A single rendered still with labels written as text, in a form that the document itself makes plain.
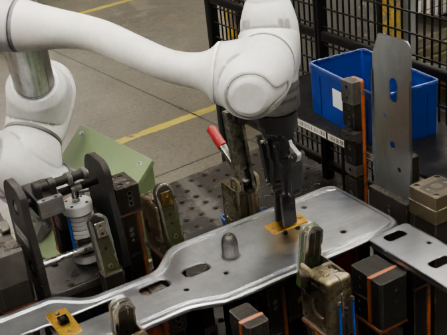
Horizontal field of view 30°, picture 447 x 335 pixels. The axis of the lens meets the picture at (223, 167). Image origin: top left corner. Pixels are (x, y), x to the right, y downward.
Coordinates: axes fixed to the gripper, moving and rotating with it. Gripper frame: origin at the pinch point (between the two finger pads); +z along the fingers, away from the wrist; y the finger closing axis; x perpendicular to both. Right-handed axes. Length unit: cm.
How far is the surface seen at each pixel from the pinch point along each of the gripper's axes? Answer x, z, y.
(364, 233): 11.1, 6.0, 10.3
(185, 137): 108, 107, -266
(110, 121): 85, 107, -319
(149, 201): -20.1, -1.1, -18.3
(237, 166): -1.9, -4.4, -13.5
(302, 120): 32, 4, -39
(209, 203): 20, 36, -71
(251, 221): -3.1, 5.9, -8.3
